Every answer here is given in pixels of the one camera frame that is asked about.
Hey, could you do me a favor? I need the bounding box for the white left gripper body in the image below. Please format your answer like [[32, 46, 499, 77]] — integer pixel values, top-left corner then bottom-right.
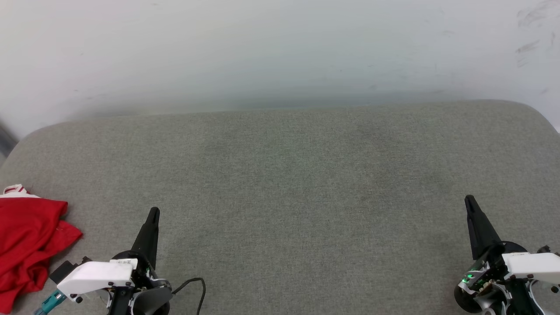
[[57, 250, 172, 315]]

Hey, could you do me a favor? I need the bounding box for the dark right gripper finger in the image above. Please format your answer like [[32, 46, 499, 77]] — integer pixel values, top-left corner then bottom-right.
[[465, 195, 504, 261]]

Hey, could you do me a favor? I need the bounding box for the teal left camera cable connector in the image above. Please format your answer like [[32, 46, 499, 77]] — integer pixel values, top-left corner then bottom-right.
[[34, 290, 67, 315]]

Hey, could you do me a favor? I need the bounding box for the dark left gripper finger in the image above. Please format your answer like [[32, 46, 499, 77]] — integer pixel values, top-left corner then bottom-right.
[[131, 207, 161, 270]]

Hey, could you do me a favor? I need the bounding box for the red and white basketball jersey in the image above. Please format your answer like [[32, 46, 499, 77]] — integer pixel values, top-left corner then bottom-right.
[[0, 184, 84, 315]]

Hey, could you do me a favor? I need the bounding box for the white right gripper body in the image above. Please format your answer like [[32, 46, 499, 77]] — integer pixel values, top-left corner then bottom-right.
[[483, 241, 560, 315]]

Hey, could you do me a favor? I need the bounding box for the grey fabric sofa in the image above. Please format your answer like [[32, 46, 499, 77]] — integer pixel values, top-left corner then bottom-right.
[[0, 100, 560, 315]]

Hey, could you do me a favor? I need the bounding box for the thin black looped cable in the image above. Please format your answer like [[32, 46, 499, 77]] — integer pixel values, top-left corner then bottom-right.
[[172, 277, 207, 315]]

